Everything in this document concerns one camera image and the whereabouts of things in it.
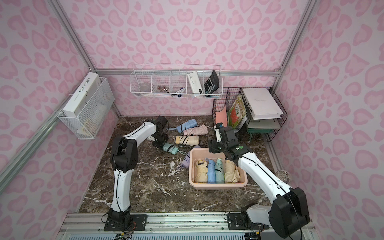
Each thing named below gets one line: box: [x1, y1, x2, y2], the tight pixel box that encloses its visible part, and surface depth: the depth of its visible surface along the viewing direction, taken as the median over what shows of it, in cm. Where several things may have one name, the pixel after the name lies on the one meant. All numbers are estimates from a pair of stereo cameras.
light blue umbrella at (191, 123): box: [166, 119, 198, 133], surface depth 112 cm
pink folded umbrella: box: [183, 124, 209, 136], surface depth 108 cm
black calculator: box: [204, 69, 220, 94], surface depth 93 cm
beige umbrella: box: [194, 160, 208, 184], surface depth 87 cm
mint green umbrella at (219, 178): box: [215, 158, 225, 184], surface depth 86 cm
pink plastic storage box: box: [188, 148, 248, 190], surface depth 85 cm
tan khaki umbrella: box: [224, 160, 241, 184], surface depth 85 cm
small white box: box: [187, 71, 203, 94], surface depth 93 cm
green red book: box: [227, 94, 247, 129], surface depth 103 cm
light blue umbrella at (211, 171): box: [207, 159, 216, 184], surface depth 86 cm
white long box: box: [62, 72, 101, 117], surface depth 72 cm
